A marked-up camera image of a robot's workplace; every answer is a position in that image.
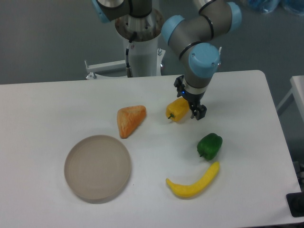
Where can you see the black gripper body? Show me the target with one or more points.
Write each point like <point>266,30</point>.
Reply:
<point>191,94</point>

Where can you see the yellow toy bell pepper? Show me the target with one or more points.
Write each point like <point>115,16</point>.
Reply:
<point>177,109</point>

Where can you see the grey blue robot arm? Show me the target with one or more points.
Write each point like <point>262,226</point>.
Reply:
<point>188,39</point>

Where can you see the green toy bell pepper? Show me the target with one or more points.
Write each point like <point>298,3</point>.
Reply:
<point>209,146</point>

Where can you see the orange triangular toy bread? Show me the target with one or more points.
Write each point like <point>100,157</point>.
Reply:
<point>129,118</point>

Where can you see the yellow toy banana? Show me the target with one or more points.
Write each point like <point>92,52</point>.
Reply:
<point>188,191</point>

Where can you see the white side table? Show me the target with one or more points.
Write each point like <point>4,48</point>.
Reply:
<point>296,93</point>

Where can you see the beige round plate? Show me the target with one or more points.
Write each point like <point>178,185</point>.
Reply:
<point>97,168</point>

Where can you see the blue plastic bag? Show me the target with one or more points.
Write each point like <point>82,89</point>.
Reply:
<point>295,7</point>

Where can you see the black device at edge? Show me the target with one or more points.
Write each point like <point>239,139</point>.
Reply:
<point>296,204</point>

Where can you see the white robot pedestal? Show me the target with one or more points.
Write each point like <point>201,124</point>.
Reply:
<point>142,52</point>

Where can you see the white metal base bracket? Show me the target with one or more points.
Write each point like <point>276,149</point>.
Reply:
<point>95,71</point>

